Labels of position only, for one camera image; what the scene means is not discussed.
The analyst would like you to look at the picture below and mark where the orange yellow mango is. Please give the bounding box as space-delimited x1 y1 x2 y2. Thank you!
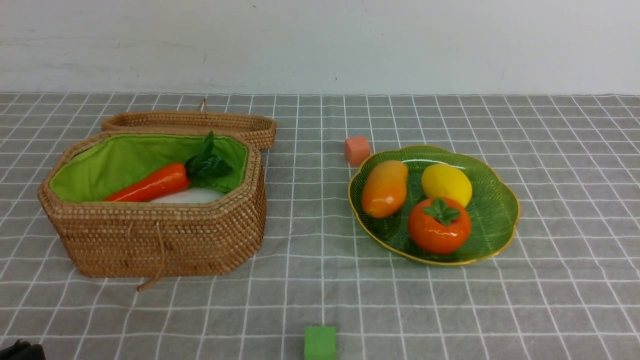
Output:
361 160 409 219

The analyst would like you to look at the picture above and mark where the orange carrot with leaves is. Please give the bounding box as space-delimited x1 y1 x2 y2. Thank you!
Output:
103 131 234 203

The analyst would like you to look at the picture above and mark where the yellow lemon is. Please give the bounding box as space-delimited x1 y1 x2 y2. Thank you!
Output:
421 163 473 208

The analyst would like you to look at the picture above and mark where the white radish with leaves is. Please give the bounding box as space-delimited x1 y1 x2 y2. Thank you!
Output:
149 187 226 204

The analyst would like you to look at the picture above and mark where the orange persimmon with green leaf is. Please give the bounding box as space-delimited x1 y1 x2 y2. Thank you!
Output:
407 197 473 256

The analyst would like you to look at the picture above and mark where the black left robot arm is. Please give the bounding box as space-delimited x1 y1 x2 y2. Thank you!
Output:
0 339 46 360

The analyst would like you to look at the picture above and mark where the orange foam cube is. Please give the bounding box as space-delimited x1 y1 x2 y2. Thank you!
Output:
343 136 371 167

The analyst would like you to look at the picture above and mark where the woven rattan basket lid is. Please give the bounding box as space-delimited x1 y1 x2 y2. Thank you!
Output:
102 98 277 150

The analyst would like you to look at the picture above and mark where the green foam cube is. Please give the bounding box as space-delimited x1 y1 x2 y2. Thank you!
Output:
304 326 338 360

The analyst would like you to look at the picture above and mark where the green leaf-shaped glass plate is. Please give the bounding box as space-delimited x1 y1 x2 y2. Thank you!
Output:
347 145 521 266

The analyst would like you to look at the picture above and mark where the woven rattan basket green lining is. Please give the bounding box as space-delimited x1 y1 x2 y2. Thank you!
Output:
38 131 266 283

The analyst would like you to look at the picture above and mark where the grey checked tablecloth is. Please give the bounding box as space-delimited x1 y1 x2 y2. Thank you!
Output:
0 93 640 360

